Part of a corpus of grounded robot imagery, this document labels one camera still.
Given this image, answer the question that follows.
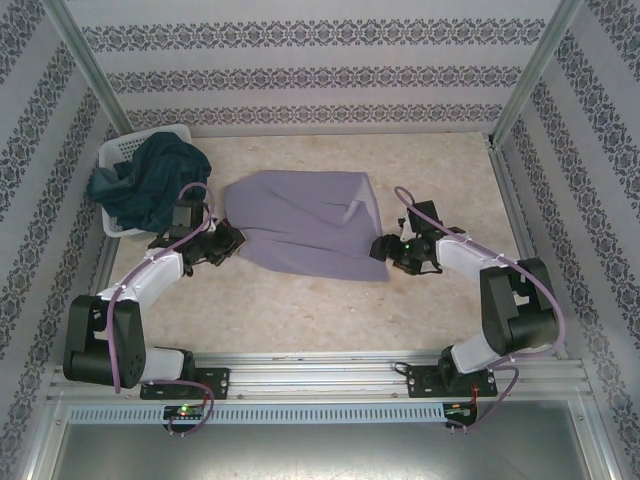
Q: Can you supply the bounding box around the white perforated plastic basket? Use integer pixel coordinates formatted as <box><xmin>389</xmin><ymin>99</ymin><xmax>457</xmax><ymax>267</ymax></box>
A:
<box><xmin>98</xmin><ymin>125</ymin><xmax>194</xmax><ymax>237</ymax></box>

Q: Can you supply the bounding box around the grey sheet metal panel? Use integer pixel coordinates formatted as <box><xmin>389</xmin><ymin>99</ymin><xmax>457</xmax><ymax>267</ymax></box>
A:
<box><xmin>49</xmin><ymin>423</ymin><xmax>616</xmax><ymax>480</ymax></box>

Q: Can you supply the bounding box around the long aluminium base rail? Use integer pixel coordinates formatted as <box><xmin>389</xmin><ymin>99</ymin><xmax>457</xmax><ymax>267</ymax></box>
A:
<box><xmin>49</xmin><ymin>352</ymin><xmax>591</xmax><ymax>401</ymax></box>

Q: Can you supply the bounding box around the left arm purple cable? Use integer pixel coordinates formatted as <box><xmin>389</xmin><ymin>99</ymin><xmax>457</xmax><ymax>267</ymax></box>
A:
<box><xmin>110</xmin><ymin>182</ymin><xmax>217</xmax><ymax>437</ymax></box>

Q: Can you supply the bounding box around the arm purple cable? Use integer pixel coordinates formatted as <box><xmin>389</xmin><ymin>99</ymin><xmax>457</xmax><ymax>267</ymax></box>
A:
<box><xmin>110</xmin><ymin>182</ymin><xmax>217</xmax><ymax>437</ymax></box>
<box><xmin>393</xmin><ymin>185</ymin><xmax>569</xmax><ymax>435</ymax></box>

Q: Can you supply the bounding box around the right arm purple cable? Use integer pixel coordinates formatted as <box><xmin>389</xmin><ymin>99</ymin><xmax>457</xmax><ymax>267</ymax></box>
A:
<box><xmin>393</xmin><ymin>185</ymin><xmax>569</xmax><ymax>435</ymax></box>

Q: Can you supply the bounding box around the grey slotted cable duct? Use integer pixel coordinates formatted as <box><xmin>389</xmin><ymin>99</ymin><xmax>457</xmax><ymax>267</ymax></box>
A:
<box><xmin>67</xmin><ymin>403</ymin><xmax>446</xmax><ymax>425</ymax></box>

